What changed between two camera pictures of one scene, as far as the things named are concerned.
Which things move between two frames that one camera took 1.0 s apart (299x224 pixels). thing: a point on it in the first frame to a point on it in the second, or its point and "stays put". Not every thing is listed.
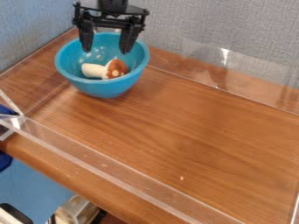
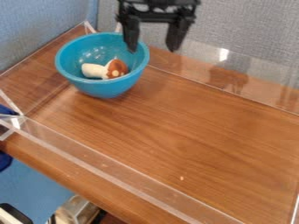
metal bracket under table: x=78 y=211 stays put
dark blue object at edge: x=6 y=157 stays put
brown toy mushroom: x=114 y=70 stays put
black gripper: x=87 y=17 to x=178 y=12
